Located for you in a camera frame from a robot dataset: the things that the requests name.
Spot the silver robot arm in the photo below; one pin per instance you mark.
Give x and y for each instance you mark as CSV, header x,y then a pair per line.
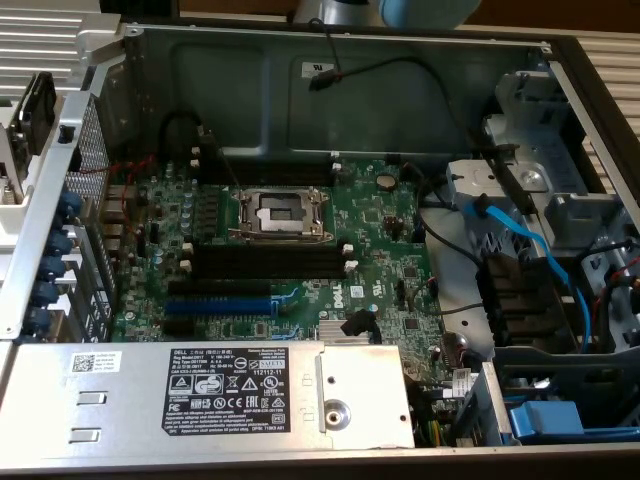
x,y
425,12

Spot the metal CPU socket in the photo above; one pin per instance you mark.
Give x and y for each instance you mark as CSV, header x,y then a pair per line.
x,y
280,220

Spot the green Dell motherboard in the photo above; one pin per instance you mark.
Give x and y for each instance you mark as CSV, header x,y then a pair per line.
x,y
370,220

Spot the round coin battery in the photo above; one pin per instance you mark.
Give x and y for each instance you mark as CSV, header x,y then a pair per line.
x,y
385,180

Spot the silver chipset heatsink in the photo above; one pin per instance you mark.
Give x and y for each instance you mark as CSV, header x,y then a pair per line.
x,y
330,332

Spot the long black expansion slot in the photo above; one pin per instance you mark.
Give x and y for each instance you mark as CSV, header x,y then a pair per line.
x,y
220,288

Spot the blue expansion slot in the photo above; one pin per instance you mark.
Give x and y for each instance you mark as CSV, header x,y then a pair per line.
x,y
220,305

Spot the short black expansion slot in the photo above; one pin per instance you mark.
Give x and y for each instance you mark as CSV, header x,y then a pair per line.
x,y
179,327

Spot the open grey metal PC case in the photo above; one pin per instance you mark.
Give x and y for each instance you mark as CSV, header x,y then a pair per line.
x,y
225,100

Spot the silver power supply with label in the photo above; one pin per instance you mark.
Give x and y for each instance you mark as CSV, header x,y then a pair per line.
x,y
125,400

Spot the blue slot retention clip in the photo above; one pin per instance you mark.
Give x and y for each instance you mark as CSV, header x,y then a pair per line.
x,y
52,267
47,294
39,320
70,204
65,242

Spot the grey metal disk bay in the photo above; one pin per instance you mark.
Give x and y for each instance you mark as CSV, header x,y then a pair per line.
x,y
540,100

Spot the blue plastic drive latch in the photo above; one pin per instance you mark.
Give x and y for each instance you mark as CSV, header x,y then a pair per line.
x,y
550,417

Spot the black disk bay rail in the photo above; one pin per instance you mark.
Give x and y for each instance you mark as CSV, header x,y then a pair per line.
x,y
510,175

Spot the graphics card with metal bracket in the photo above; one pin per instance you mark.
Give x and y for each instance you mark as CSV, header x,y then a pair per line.
x,y
37,110

